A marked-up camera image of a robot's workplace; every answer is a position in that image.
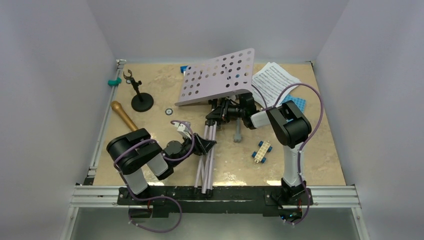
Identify sheet music page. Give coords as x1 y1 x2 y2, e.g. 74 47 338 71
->
251 62 301 108

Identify black microphone stand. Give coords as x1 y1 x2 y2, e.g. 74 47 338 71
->
123 69 154 113

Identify blue and white lego brick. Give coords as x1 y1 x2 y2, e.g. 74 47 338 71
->
180 65 188 74

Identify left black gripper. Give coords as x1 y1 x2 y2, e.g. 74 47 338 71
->
171 131 216 167

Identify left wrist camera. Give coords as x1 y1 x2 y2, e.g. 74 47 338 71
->
172 121 191 139

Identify lavender tripod music stand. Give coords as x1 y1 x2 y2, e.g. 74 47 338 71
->
174 47 256 195

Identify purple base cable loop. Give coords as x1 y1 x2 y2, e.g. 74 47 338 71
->
128 195 183 234

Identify gold microphone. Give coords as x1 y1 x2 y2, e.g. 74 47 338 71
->
110 100 139 132

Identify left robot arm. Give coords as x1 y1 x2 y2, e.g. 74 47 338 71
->
106 128 217 205

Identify aluminium frame rail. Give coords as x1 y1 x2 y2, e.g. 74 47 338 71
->
60 59 127 240

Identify teal clamp on rail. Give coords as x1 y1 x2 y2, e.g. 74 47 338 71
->
107 77 122 87

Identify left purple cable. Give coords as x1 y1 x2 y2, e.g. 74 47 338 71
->
113 119 196 203

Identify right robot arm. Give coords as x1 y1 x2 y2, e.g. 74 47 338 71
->
206 92 312 204

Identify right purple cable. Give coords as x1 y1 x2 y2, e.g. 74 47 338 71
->
251 82 324 186

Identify light blue lego baseplate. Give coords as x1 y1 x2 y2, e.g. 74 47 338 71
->
281 94 307 113

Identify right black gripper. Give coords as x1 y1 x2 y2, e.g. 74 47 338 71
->
206 97 246 123

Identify red and grey lego hammer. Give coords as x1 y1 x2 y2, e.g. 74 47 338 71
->
233 118 242 143

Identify white blue lego car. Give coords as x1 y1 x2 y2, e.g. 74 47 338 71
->
251 141 273 164

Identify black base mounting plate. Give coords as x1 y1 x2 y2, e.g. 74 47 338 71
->
117 185 314 220

